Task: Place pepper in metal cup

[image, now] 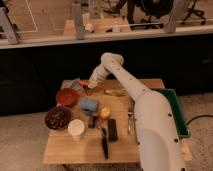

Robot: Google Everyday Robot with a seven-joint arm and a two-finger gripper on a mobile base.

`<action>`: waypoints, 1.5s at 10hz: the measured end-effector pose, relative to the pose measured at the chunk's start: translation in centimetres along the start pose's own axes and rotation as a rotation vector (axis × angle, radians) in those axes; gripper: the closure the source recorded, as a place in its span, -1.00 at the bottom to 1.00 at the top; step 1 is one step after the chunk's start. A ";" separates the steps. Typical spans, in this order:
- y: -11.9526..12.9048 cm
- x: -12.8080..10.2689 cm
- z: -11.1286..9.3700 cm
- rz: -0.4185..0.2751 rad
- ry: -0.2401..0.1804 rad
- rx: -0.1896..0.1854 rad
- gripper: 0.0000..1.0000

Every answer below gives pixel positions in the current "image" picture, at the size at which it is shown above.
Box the orange red pepper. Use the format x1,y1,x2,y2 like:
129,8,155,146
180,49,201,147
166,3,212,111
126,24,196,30
77,80,89,87

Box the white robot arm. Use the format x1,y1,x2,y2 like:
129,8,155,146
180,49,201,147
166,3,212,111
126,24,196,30
89,52,187,171

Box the small metal cup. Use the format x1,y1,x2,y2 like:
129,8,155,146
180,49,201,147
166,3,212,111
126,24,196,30
83,85,93,96

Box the white cup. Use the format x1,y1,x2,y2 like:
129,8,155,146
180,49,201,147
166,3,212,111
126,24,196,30
68,119,86,139

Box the clear plastic bag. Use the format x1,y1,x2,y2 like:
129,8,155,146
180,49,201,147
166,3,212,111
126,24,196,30
62,79,81,90

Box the blue cloth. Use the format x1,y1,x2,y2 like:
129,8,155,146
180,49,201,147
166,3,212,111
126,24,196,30
79,98,99,116

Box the red bowl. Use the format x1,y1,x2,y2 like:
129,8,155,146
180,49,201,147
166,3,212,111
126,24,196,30
56,88,79,107

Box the orange fruit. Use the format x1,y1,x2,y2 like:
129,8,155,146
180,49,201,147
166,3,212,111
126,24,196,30
100,107,111,120

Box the small dark can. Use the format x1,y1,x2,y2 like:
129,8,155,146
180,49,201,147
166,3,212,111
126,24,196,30
88,116,97,128

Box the black rectangular block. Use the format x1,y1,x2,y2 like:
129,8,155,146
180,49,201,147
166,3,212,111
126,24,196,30
108,119,118,141

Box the metal fork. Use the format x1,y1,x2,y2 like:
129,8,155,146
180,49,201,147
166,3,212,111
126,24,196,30
127,111,133,135

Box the dark bowl with beans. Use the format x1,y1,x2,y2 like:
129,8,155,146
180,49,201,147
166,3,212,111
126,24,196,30
45,106,71,130

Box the black office chair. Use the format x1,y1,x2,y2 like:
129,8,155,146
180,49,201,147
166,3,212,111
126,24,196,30
127,0,174,24

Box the green plastic tray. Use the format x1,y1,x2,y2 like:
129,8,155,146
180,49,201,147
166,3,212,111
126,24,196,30
155,88,190,139

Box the black handled knife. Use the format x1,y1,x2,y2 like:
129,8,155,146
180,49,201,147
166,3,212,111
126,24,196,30
101,128,108,159

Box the black cable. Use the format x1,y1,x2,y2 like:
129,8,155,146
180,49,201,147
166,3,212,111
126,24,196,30
186,114,213,126

